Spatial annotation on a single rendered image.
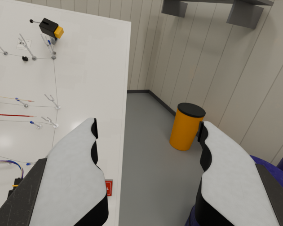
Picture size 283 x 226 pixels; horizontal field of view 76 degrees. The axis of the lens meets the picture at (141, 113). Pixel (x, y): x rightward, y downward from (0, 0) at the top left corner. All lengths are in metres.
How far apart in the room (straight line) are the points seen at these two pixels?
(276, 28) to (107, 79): 2.11
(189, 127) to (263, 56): 1.19
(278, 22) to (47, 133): 2.42
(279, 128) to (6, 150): 2.40
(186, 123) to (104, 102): 1.86
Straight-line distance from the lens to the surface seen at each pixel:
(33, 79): 0.84
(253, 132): 2.65
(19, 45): 0.92
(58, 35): 0.82
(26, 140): 0.78
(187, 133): 2.61
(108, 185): 0.70
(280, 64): 2.49
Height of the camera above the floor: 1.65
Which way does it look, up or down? 28 degrees down
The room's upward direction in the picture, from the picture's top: 11 degrees clockwise
